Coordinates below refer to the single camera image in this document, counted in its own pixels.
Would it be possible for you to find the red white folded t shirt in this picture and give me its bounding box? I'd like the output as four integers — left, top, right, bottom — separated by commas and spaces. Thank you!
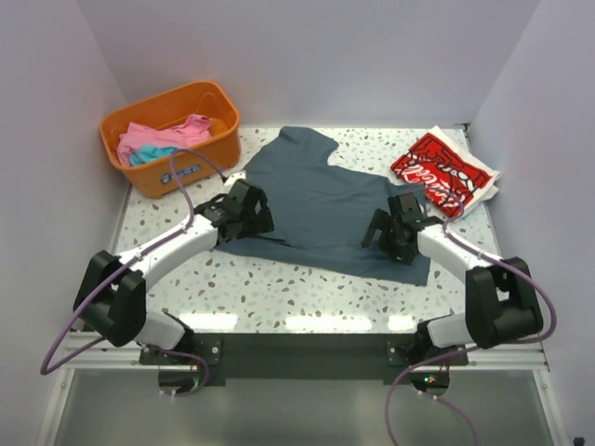
390, 125, 501, 218

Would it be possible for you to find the turquoise t shirt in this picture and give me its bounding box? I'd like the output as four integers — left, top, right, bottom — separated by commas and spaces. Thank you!
128, 145, 178, 167

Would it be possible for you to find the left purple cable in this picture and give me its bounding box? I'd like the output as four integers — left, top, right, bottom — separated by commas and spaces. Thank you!
39, 148, 233, 396

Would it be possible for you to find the slate blue t shirt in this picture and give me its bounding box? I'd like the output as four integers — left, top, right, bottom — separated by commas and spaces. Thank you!
218, 126, 430, 286

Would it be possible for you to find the aluminium frame rail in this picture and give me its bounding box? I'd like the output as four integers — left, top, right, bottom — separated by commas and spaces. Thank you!
65, 333, 547, 370

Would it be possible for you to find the pink t shirt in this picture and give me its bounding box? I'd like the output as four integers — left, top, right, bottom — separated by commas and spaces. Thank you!
116, 114, 211, 167

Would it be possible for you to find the orange plastic basket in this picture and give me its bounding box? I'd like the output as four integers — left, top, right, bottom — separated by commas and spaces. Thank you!
99, 81, 241, 199

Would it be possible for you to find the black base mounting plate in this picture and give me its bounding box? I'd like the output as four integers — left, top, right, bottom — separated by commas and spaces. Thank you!
139, 333, 463, 387

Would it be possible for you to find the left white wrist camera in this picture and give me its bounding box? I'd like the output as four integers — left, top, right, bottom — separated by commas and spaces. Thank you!
224, 171, 246, 187

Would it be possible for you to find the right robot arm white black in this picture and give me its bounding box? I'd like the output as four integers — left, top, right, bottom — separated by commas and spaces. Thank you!
362, 192, 544, 365

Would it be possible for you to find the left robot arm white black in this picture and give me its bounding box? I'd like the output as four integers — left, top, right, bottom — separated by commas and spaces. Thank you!
73, 177, 273, 364

